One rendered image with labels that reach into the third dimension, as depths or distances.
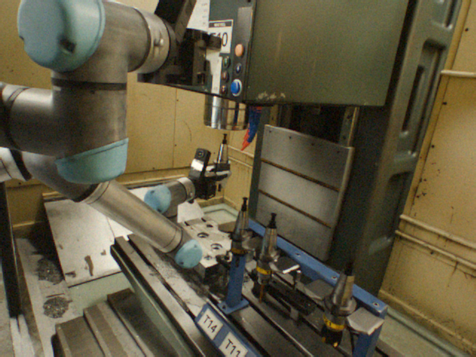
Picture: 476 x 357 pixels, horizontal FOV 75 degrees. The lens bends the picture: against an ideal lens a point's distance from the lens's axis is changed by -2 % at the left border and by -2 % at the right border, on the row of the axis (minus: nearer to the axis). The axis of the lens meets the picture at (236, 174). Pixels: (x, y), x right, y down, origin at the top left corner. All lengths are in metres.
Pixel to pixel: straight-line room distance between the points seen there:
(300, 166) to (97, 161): 1.16
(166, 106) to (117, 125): 1.77
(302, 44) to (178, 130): 1.48
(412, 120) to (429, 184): 0.29
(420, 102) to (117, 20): 1.37
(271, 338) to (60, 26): 0.96
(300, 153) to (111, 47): 1.17
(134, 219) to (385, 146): 0.92
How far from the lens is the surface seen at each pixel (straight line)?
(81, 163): 0.37
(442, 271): 1.70
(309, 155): 1.41
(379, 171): 1.31
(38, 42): 0.35
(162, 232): 0.80
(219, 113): 1.04
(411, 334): 1.83
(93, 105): 0.35
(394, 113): 1.28
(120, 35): 0.36
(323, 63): 0.91
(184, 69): 0.50
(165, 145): 2.18
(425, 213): 1.64
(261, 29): 0.75
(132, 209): 0.75
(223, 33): 0.81
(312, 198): 1.44
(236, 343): 0.98
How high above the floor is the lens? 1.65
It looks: 18 degrees down
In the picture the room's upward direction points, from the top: 6 degrees clockwise
